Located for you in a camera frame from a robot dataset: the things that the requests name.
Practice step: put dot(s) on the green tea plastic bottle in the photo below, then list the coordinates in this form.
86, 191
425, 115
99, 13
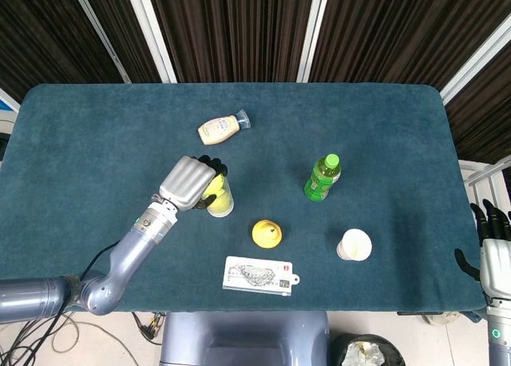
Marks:
319, 182

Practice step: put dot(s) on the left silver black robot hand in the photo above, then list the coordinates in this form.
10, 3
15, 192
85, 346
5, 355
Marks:
185, 182

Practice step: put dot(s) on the blue-grey robot torso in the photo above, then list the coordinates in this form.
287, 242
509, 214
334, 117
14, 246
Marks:
243, 338

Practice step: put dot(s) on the teal tablecloth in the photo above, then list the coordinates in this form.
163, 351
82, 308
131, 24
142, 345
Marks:
359, 122

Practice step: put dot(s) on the black trash bin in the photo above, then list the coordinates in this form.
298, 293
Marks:
339, 346

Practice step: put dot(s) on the yellow lemon-shaped object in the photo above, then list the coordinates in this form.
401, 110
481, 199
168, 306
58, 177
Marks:
265, 236

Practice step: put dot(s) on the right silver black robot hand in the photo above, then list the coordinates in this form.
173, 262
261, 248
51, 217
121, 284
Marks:
497, 266

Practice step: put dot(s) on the white blue board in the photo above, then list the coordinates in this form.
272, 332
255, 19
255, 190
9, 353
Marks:
6, 102

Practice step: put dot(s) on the white metal rack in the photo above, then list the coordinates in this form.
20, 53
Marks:
485, 182

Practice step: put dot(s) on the white flat product package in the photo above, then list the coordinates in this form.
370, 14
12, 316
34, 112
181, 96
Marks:
255, 276

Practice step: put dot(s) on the white partition post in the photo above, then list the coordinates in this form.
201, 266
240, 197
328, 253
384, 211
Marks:
314, 32
475, 64
151, 32

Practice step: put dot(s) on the beige mayonnaise squeeze bottle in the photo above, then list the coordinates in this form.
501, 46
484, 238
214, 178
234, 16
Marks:
219, 130

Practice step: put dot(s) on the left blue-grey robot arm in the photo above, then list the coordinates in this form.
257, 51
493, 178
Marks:
127, 250

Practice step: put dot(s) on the clear cup with yellow ball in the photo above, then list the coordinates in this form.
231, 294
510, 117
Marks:
228, 190

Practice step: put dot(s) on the tennis ball with black print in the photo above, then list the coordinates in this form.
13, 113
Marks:
221, 207

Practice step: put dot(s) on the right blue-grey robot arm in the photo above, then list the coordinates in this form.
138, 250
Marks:
499, 342

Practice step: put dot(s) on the white crumpled trash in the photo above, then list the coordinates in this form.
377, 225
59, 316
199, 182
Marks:
367, 356

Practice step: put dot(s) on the dark brown curtain panel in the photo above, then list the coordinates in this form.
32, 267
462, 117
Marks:
399, 30
120, 22
40, 30
487, 126
239, 30

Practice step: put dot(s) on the white paper cup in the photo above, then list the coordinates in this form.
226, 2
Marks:
355, 244

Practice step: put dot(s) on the thin grey partition post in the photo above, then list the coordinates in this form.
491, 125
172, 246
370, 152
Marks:
100, 32

